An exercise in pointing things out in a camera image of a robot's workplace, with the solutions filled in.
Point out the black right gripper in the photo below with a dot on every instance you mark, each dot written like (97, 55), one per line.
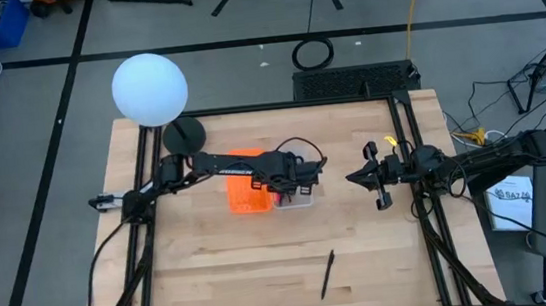
(387, 169)

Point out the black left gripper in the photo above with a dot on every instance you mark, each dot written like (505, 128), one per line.
(295, 173)

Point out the black ballpoint pen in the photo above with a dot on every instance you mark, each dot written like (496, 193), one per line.
(327, 274)

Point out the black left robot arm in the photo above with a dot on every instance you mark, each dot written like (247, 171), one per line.
(224, 163)

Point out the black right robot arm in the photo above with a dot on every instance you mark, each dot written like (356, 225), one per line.
(494, 154)

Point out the clear plastic supply box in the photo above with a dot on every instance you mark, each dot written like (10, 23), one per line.
(303, 201)

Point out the orange perforated plastic lid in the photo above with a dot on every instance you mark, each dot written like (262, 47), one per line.
(245, 203)

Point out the black perforated computer case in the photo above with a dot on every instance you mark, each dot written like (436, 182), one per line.
(356, 80)

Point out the yellow power plug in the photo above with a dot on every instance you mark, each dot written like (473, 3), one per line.
(472, 137)

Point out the white printed booklet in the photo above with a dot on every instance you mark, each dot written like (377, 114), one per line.
(509, 205)

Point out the white globe lamp black base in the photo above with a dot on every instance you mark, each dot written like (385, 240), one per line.
(149, 89)

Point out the black tripod stand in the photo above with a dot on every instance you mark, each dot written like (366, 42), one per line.
(530, 83)

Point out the black aluminium table frame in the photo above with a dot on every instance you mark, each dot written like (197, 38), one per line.
(298, 104)

